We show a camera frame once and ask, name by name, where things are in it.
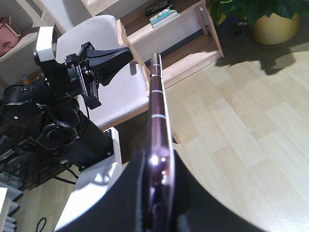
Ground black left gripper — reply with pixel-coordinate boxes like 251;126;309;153
65;42;133;110

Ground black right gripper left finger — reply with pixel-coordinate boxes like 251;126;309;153
55;151;145;232

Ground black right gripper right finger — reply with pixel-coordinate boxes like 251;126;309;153
171;151;263;232

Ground black smartphone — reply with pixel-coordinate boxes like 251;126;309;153
143;52;175;232

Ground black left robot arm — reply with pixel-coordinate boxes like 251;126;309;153
0;42;133;190

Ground white chair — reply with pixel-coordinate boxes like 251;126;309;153
56;15;149;129

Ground stacked books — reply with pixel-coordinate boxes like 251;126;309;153
145;0;179;28

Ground wooden shelf unit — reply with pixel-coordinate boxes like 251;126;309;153
0;0;223;88

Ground pink bag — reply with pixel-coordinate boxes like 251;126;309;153
0;17;21;56

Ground green potted plant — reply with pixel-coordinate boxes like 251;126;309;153
207;0;309;26

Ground yellow plant pot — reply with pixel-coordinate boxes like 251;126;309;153
252;13;300;45

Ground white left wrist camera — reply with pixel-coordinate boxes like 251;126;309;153
34;26;57;66

